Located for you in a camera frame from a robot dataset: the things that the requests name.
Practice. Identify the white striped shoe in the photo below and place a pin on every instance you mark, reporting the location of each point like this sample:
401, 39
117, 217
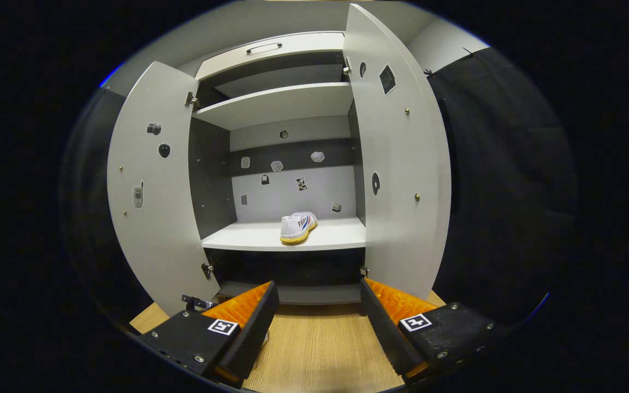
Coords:
295, 226

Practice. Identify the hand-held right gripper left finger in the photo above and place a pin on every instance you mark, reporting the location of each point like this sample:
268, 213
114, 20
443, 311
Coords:
249, 338

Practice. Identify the white cabinet door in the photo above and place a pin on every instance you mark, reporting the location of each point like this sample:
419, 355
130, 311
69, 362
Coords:
402, 164
156, 234

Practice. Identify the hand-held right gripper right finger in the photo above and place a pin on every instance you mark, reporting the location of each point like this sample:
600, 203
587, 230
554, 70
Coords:
388, 333

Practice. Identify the white cabinet drawer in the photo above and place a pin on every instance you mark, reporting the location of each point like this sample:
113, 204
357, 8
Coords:
303, 49

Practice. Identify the white shoe cabinet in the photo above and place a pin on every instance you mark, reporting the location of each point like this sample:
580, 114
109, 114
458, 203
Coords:
249, 237

